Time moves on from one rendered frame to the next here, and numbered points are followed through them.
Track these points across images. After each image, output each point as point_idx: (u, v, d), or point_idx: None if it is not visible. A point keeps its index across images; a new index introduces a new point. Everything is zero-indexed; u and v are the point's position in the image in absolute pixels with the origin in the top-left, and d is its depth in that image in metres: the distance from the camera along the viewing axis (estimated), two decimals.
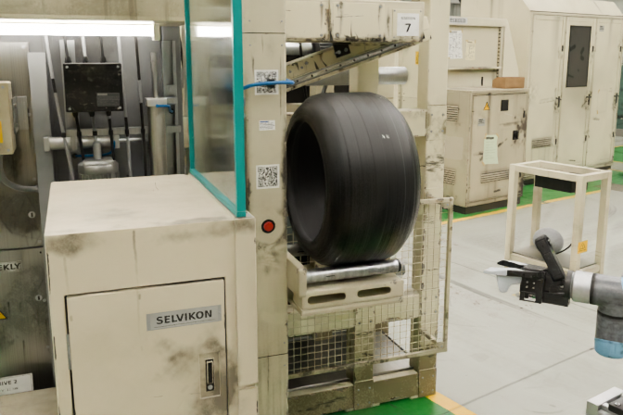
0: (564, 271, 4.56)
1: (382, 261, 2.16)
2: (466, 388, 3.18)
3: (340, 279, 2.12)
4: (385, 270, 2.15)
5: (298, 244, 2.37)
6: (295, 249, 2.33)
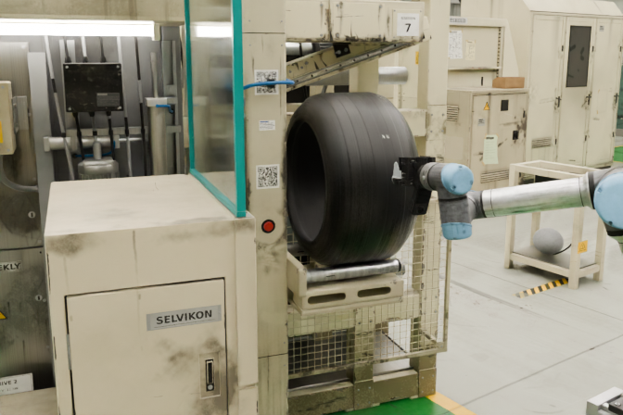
0: (564, 271, 4.56)
1: (382, 261, 2.16)
2: (466, 388, 3.18)
3: (340, 279, 2.12)
4: (385, 270, 2.15)
5: (298, 244, 2.37)
6: (295, 249, 2.33)
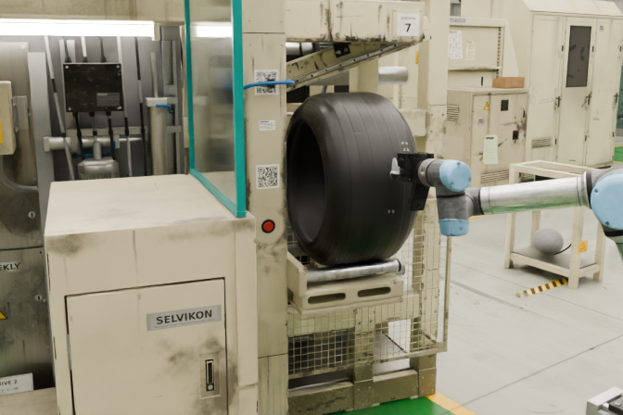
0: (564, 271, 4.56)
1: (383, 273, 2.16)
2: (466, 388, 3.18)
3: None
4: None
5: (300, 252, 2.34)
6: (293, 256, 2.36)
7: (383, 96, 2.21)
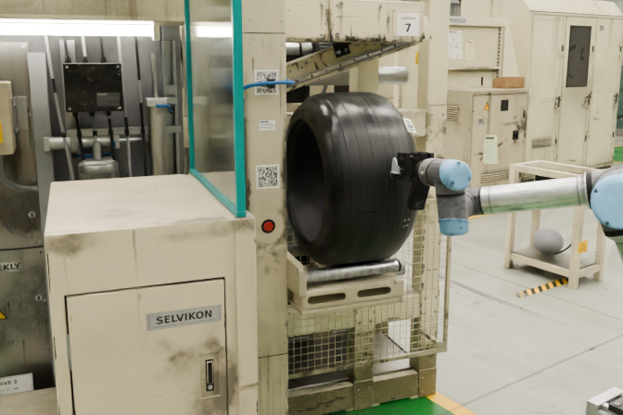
0: (564, 271, 4.56)
1: None
2: (466, 388, 3.18)
3: (341, 267, 2.10)
4: (379, 261, 2.18)
5: (298, 255, 2.37)
6: None
7: (412, 129, 2.04)
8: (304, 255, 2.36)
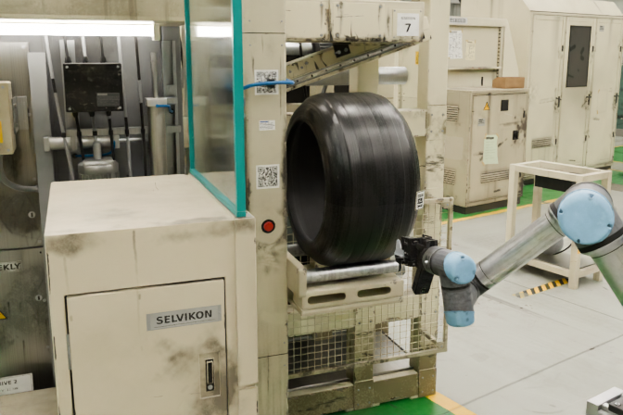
0: (564, 271, 4.56)
1: None
2: (466, 388, 3.18)
3: (343, 273, 2.10)
4: (382, 260, 2.16)
5: None
6: (292, 244, 2.36)
7: (420, 205, 2.02)
8: None
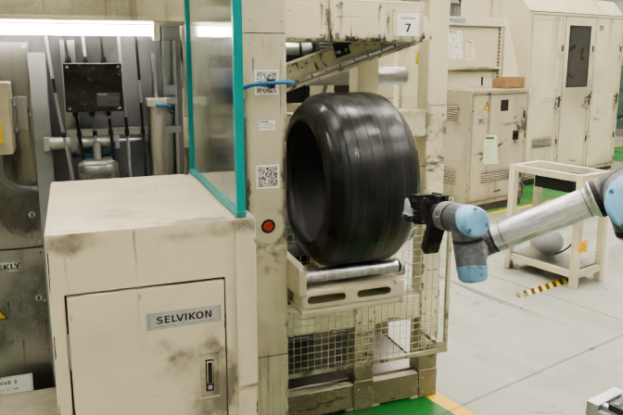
0: (564, 271, 4.56)
1: None
2: (466, 388, 3.18)
3: (343, 274, 2.10)
4: (382, 260, 2.16)
5: None
6: (293, 244, 2.35)
7: (412, 237, 2.09)
8: None
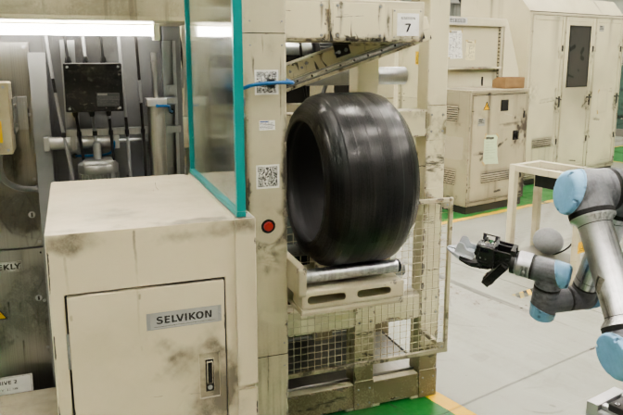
0: None
1: None
2: (466, 388, 3.18)
3: (343, 273, 2.10)
4: (382, 260, 2.16)
5: None
6: (293, 244, 2.35)
7: (409, 235, 2.10)
8: None
